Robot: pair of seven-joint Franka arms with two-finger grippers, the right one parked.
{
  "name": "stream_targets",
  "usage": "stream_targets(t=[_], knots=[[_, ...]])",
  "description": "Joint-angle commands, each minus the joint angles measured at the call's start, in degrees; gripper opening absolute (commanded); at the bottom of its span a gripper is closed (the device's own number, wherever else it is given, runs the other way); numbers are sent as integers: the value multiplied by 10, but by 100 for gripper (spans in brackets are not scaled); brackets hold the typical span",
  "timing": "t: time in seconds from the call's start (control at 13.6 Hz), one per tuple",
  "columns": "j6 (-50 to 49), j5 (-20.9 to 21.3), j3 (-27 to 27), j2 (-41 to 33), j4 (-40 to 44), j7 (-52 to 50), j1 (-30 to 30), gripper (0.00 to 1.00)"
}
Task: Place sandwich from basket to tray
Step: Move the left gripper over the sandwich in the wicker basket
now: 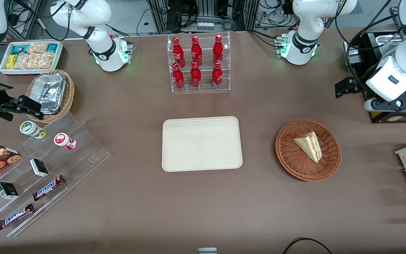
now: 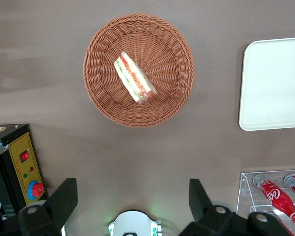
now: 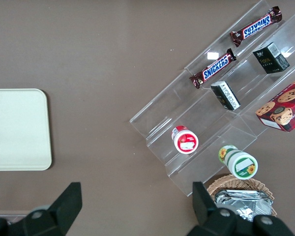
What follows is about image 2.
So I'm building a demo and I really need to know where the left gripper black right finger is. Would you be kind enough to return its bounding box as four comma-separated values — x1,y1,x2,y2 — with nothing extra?
179,178,292,236

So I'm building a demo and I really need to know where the black food warmer appliance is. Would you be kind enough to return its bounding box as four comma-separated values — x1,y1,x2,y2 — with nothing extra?
0,124,49,217

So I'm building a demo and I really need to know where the clear acrylic bottle rack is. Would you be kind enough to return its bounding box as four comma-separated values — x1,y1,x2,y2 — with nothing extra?
236,169,295,236

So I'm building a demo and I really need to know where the triangle sandwich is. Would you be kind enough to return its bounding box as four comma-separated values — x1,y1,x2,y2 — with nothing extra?
113,51,158,105

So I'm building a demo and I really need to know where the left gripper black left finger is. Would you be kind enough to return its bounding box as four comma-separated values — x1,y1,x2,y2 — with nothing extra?
0,178,78,236

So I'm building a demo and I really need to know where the cream plastic tray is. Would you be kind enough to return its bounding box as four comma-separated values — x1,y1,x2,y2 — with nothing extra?
238,36,295,131

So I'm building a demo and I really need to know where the brown round wicker basket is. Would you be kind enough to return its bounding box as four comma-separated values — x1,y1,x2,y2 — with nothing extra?
83,12,196,128

